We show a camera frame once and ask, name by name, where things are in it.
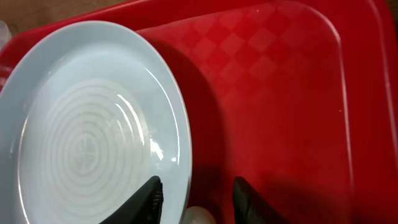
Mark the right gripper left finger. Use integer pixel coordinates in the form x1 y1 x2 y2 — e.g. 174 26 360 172
100 175 164 224

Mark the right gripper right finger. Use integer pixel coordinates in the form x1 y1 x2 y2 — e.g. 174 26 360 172
233 177 288 224

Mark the white plastic spoon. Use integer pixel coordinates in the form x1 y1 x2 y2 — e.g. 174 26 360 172
182 206 216 224

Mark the light blue plate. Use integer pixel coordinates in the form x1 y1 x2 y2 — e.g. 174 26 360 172
1 21 192 223

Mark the red serving tray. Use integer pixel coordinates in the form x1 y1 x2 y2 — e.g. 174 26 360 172
1 0 397 223

